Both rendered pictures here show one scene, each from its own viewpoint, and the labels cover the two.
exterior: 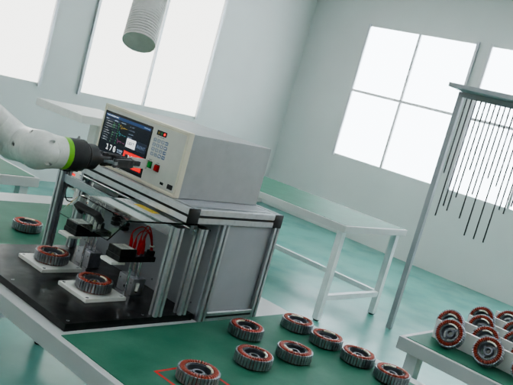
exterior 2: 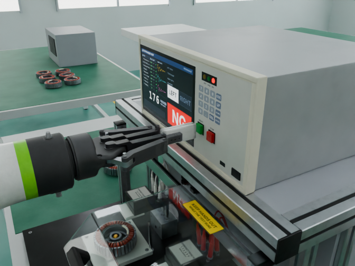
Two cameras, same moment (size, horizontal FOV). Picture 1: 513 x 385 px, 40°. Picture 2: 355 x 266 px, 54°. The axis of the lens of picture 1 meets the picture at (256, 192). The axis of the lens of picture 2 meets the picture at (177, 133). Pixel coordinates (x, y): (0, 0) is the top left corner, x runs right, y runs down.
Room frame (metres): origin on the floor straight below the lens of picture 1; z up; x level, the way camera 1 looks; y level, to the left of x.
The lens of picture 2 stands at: (1.61, 0.17, 1.46)
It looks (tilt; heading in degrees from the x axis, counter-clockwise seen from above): 25 degrees down; 21
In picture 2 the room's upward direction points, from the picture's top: straight up
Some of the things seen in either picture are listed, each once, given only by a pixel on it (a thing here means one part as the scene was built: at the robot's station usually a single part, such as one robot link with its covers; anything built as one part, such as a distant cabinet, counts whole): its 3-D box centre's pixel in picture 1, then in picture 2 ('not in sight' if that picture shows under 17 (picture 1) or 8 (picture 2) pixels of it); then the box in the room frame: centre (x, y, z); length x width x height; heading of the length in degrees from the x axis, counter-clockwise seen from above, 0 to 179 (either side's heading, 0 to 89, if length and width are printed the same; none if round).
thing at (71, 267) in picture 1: (50, 262); not in sight; (2.23, 0.59, 0.78); 0.15 x 0.15 x 0.01; 50
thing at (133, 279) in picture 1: (130, 283); not in sight; (2.18, 0.31, 0.80); 0.08 x 0.05 x 0.06; 50
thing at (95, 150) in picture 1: (95, 156); (96, 152); (2.04, 0.48, 1.18); 0.09 x 0.08 x 0.07; 140
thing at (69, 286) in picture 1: (91, 290); not in sight; (2.07, 0.40, 0.78); 0.15 x 0.15 x 0.01; 50
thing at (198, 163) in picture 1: (182, 154); (254, 86); (2.39, 0.28, 1.22); 0.44 x 0.39 x 0.20; 50
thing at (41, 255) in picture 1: (52, 255); not in sight; (2.23, 0.59, 0.80); 0.11 x 0.11 x 0.04
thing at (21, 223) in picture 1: (27, 224); (117, 164); (2.62, 0.81, 0.77); 0.11 x 0.11 x 0.04
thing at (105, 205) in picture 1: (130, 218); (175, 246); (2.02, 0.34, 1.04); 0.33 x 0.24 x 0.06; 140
